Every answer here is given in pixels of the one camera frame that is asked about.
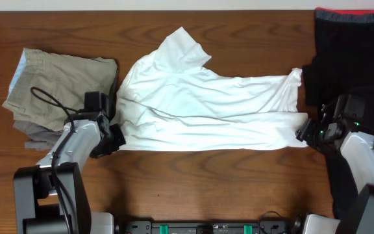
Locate white t-shirt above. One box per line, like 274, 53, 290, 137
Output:
116, 28, 308, 151

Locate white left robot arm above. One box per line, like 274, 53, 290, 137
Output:
13, 110, 125, 234

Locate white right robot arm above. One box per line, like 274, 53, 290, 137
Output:
295, 116, 374, 234

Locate folded khaki shorts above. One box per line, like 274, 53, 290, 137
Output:
3, 48, 118, 131

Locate black garment with red band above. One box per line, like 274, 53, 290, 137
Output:
302, 6, 374, 222

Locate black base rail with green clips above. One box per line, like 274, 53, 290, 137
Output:
115, 211, 305, 234

